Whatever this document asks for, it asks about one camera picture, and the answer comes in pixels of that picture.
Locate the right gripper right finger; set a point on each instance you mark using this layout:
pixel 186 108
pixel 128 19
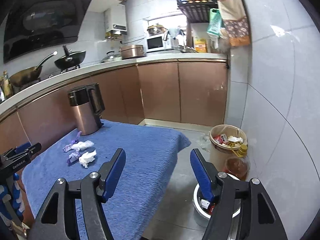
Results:
pixel 258 218

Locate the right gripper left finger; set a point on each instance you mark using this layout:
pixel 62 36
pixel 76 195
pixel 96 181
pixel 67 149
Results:
pixel 56 218

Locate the white tissue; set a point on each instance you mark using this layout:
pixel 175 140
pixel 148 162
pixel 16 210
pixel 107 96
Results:
pixel 87 158

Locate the small purple candy wrapper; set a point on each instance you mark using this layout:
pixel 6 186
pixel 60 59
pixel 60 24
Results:
pixel 73 157

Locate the long purple twisted wrapper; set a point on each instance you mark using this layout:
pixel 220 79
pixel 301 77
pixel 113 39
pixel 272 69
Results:
pixel 73 142

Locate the white plastic bag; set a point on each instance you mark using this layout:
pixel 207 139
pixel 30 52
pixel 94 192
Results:
pixel 82 145

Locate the white rimmed trash can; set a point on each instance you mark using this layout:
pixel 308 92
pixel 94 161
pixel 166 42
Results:
pixel 203 208

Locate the beige trash bin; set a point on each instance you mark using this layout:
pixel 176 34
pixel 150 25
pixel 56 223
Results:
pixel 225 141

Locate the brown kitchen cabinets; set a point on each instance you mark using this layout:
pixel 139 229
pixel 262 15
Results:
pixel 190 92

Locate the blue towel mat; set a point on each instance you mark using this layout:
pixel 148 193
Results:
pixel 116 196

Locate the brown sauce bottle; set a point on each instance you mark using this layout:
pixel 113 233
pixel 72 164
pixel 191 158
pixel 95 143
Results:
pixel 6 85

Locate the brass wok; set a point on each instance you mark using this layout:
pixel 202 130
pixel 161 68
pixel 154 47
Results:
pixel 29 75

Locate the copper black electric kettle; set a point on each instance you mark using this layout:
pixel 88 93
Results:
pixel 87 105

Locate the black frying pan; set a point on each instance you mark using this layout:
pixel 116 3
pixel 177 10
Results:
pixel 70 59

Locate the glass pot lid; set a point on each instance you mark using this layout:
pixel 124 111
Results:
pixel 111 56

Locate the copper rice cooker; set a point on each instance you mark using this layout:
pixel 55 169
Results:
pixel 132 51

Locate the yellow food package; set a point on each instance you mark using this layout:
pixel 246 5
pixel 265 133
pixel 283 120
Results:
pixel 200 45

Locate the white microwave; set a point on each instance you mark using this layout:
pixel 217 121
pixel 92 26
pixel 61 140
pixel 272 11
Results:
pixel 160 42

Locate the green plastic bag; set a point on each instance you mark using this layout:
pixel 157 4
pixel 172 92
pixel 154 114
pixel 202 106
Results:
pixel 215 21

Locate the pot on microwave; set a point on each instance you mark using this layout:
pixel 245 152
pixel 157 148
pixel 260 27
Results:
pixel 156 29

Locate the white water heater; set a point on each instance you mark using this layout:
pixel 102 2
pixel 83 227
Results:
pixel 115 20

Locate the floral hanging apron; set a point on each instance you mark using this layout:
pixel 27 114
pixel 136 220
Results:
pixel 235 21

